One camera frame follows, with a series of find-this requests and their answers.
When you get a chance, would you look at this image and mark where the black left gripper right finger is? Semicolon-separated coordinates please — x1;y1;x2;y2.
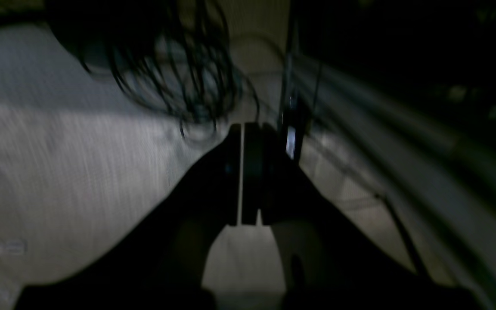
244;123;480;310

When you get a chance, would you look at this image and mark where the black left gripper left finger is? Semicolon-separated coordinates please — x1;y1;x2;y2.
15;125;242;310

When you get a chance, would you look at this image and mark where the black cable bundle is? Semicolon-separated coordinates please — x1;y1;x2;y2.
46;0;261;138

